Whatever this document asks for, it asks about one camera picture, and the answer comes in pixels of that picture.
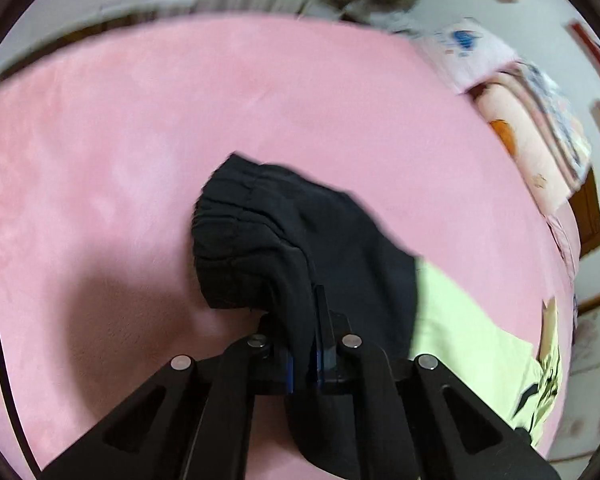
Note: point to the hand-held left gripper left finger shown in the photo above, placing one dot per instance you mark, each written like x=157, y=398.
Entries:
x=275, y=377

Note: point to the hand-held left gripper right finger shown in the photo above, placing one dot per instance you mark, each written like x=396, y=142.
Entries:
x=327, y=367

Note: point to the green and black shorts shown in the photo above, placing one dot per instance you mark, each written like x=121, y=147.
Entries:
x=340, y=240

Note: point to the pink bed blanket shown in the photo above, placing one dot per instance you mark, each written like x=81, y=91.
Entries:
x=130, y=160

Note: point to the wooden headboard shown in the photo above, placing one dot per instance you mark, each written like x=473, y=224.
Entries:
x=587, y=215

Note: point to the peach cartoon pillow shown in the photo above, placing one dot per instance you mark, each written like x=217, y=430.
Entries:
x=520, y=135

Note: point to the white pillow with blue print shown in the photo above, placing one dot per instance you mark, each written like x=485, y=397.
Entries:
x=467, y=50

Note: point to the red wall frame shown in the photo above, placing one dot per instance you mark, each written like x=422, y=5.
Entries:
x=597, y=52

